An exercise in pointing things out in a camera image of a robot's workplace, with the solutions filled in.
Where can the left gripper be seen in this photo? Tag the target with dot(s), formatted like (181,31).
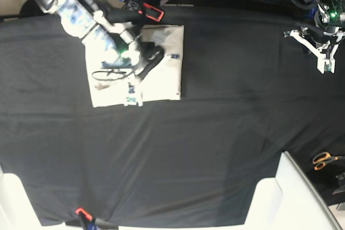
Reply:
(314,38)

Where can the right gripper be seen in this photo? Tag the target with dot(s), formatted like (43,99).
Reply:
(120,61)

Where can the white T-shirt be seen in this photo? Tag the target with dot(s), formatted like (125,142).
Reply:
(162,83)

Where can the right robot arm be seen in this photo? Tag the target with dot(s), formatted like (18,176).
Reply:
(79,17)

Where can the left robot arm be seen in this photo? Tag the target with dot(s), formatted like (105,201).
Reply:
(326,12)

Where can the blue orange clamp tool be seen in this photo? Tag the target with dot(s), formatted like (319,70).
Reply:
(151,12)

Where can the black table cloth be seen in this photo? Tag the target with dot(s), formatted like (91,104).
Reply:
(248,95)

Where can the orange clamp bottom edge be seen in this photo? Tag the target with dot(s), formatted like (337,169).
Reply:
(81,211)

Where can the orange handled scissors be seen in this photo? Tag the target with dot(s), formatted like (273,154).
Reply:
(325,158)

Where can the white table frame right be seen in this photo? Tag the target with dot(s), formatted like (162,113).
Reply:
(288,201)

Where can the white table frame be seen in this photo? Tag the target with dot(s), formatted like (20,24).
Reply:
(288,201)
(16,209)

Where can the white table frame left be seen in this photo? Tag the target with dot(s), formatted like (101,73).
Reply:
(16,209)

